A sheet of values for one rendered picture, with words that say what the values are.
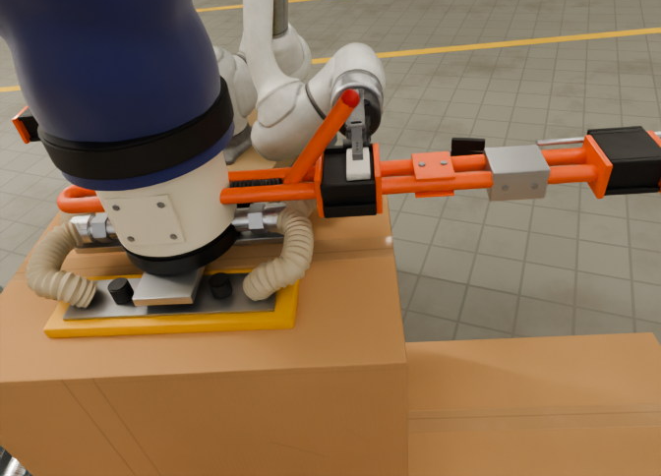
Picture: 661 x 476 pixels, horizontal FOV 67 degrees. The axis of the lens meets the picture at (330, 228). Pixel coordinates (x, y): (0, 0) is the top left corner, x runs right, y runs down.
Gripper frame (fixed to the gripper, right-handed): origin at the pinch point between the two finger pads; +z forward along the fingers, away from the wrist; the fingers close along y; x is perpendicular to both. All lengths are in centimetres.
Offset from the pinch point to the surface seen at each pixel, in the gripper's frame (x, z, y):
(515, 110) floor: -93, -234, 115
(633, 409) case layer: -52, -1, 62
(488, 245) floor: -51, -112, 115
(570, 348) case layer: -44, -16, 61
